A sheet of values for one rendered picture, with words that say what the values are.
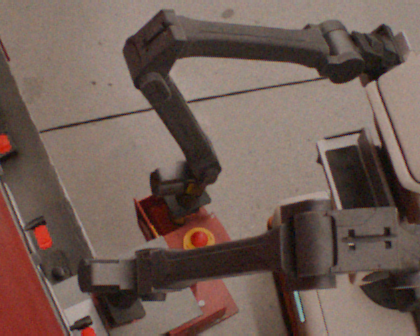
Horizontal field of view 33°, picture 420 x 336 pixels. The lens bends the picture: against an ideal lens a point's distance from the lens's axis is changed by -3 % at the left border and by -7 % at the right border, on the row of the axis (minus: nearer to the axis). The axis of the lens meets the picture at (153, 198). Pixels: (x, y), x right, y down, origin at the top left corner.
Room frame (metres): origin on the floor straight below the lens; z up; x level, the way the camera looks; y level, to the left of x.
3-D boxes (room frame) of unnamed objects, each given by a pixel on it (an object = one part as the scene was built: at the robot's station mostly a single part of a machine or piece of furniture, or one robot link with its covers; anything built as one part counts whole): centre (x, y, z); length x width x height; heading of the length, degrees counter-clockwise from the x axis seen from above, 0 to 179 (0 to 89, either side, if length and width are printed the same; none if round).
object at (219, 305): (0.59, -0.09, 0.06); 0.25 x 0.20 x 0.12; 112
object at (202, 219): (0.58, -0.07, 0.75); 0.20 x 0.16 x 0.18; 22
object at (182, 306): (0.36, 0.08, 1.00); 0.26 x 0.18 x 0.01; 110
